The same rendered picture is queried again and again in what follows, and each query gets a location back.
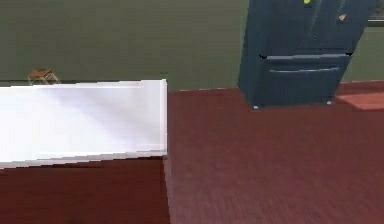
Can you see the white counter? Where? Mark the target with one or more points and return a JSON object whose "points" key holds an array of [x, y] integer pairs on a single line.
{"points": [[80, 120]]}

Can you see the dark blue fridge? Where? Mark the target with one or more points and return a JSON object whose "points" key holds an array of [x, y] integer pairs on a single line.
{"points": [[286, 36]]}

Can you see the small brown wooden stool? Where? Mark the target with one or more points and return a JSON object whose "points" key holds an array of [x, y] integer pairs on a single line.
{"points": [[42, 76]]}

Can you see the yellow-green fridge magnet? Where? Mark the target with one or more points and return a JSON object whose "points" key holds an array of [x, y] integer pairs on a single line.
{"points": [[307, 1]]}

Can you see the orange fridge magnet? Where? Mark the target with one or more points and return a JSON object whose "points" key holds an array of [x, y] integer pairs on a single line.
{"points": [[342, 16]]}

